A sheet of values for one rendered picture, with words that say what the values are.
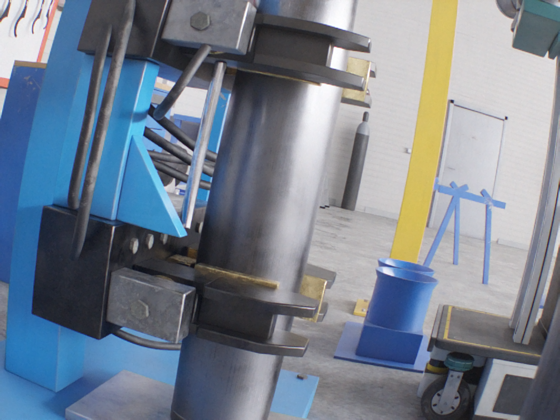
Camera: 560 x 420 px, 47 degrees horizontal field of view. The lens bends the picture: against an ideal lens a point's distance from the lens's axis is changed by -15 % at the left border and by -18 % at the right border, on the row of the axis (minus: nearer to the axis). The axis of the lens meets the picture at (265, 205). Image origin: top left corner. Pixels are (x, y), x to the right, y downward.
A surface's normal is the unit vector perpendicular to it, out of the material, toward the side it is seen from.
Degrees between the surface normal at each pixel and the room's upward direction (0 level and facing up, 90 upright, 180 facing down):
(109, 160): 90
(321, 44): 90
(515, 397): 90
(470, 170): 90
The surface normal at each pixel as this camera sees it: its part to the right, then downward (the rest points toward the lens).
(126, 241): 0.96, 0.22
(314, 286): -0.41, -0.01
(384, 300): -0.68, -0.08
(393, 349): -0.17, 0.05
